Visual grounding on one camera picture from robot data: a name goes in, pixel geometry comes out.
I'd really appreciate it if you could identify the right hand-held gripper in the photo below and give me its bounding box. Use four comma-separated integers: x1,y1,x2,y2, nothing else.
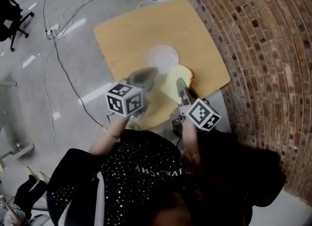
170,77,222,132

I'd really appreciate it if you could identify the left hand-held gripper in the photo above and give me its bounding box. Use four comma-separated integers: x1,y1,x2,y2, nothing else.
105,66,160,121

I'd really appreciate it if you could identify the yellow slice of bread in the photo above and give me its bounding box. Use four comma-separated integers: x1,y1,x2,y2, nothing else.
161,64,196,104

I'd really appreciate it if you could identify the white round plate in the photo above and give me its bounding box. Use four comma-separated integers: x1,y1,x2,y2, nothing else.
148,44,180,74

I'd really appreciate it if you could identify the person's right forearm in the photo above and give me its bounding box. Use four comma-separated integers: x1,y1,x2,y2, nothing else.
181,122,202,165

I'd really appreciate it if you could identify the person's left forearm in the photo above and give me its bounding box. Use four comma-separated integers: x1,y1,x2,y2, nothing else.
88,116,128,155

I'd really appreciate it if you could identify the black spangled top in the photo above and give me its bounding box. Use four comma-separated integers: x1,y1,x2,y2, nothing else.
45,129,288,226

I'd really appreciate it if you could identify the white power strip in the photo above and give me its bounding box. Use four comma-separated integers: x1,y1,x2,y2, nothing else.
44,23,61,38

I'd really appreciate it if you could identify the black office chair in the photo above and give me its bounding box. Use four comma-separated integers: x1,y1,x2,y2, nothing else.
0,0,35,52

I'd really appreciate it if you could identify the thin right wrist bracelet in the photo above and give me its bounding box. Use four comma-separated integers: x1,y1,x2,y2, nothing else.
186,149,200,160

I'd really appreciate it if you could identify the thin wrist bracelet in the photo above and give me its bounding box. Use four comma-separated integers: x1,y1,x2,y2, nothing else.
105,129,122,143
186,149,200,160

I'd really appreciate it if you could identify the thin left wrist bracelet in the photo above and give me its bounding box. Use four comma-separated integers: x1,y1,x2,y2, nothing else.
105,129,122,143

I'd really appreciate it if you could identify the long black floor cable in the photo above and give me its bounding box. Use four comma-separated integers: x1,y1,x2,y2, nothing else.
49,33,111,129

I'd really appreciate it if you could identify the white floor cable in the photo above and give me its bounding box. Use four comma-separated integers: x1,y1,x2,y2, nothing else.
56,0,148,37

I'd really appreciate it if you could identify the thin grey floor cable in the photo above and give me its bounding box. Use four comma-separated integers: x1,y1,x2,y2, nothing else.
42,37,61,161

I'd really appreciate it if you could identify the black cable to power strip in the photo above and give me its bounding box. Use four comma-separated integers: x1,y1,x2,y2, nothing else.
41,0,50,34

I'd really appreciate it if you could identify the grey metal desk frame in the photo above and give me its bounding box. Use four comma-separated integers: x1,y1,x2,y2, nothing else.
0,78,35,172

